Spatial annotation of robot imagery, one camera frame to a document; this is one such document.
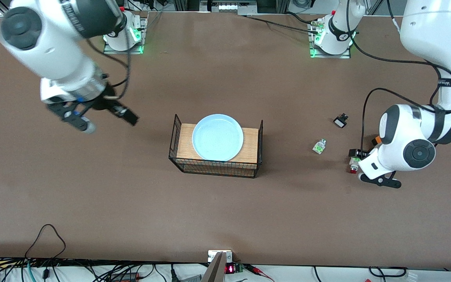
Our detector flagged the light blue round plate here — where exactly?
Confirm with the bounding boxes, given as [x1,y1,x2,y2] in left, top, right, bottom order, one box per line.
[192,114,244,162]

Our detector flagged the black square white-faced push button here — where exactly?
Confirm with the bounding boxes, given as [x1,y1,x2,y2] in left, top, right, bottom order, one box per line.
[333,113,349,129]

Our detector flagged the lit control unit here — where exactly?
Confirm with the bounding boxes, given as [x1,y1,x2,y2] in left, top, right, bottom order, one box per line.
[200,0,257,13]

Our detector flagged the black power adapter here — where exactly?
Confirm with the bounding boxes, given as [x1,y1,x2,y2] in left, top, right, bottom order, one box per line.
[110,271,140,282]

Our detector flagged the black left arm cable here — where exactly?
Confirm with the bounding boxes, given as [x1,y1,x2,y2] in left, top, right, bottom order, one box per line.
[345,0,451,155]

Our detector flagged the green push button switch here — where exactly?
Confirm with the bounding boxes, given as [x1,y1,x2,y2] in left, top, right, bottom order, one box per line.
[312,138,327,155]

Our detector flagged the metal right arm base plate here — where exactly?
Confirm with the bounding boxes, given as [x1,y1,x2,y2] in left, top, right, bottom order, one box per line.
[103,16,149,54]

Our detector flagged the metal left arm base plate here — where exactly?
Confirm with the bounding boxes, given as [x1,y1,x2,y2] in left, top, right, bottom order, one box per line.
[308,20,352,59]

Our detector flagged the black wire rack wooden top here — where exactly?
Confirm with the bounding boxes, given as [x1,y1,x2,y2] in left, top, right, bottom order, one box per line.
[168,114,264,179]

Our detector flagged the thin black looped cable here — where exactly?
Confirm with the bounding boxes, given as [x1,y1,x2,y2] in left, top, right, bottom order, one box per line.
[25,224,67,260]

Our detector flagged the black cable across table edge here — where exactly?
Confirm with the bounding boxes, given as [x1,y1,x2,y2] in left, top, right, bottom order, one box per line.
[244,11,321,35]

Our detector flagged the red clip lead wires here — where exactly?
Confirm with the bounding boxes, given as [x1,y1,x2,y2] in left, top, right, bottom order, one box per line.
[245,264,275,282]

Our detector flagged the silver metal clamp bracket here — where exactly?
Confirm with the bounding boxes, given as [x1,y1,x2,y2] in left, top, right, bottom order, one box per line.
[208,250,234,263]

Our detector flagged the grey camera mount bar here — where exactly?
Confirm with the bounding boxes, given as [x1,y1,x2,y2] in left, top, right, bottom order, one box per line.
[201,251,227,282]

